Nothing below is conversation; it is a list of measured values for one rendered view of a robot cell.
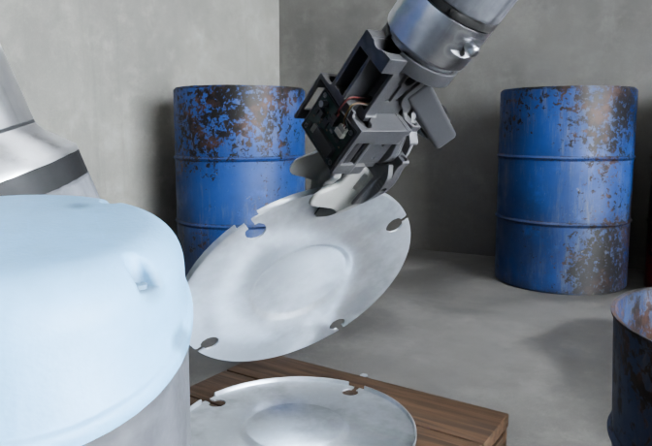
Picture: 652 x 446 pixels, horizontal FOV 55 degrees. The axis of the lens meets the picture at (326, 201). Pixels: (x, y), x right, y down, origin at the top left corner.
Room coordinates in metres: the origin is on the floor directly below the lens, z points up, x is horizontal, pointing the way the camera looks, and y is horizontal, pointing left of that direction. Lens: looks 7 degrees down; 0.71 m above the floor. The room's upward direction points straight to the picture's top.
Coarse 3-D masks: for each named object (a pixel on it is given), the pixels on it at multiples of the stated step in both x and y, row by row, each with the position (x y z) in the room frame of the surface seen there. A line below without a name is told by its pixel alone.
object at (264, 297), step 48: (240, 240) 0.61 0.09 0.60; (288, 240) 0.65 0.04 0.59; (336, 240) 0.68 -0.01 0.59; (384, 240) 0.73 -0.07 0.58; (192, 288) 0.63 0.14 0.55; (240, 288) 0.66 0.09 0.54; (288, 288) 0.71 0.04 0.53; (336, 288) 0.75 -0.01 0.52; (384, 288) 0.79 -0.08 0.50; (192, 336) 0.68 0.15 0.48; (240, 336) 0.72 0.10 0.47; (288, 336) 0.77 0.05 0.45
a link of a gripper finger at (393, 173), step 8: (400, 152) 0.57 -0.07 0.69; (400, 160) 0.56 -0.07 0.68; (376, 168) 0.57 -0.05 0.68; (384, 168) 0.57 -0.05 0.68; (392, 168) 0.57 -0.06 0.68; (400, 168) 0.57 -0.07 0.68; (376, 176) 0.57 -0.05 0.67; (384, 176) 0.57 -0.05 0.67; (392, 176) 0.57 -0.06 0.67; (368, 184) 0.58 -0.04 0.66; (376, 184) 0.58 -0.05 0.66; (384, 184) 0.57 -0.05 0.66; (392, 184) 0.58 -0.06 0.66; (360, 192) 0.59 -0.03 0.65; (368, 192) 0.59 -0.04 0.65; (376, 192) 0.58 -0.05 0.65; (384, 192) 0.59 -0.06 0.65; (352, 200) 0.60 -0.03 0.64; (360, 200) 0.60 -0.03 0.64; (368, 200) 0.60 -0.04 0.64
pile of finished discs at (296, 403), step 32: (256, 384) 0.84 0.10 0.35; (288, 384) 0.85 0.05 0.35; (320, 384) 0.85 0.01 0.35; (192, 416) 0.75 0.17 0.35; (224, 416) 0.75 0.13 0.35; (256, 416) 0.73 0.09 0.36; (288, 416) 0.73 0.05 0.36; (320, 416) 0.73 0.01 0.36; (352, 416) 0.75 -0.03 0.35; (384, 416) 0.75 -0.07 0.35
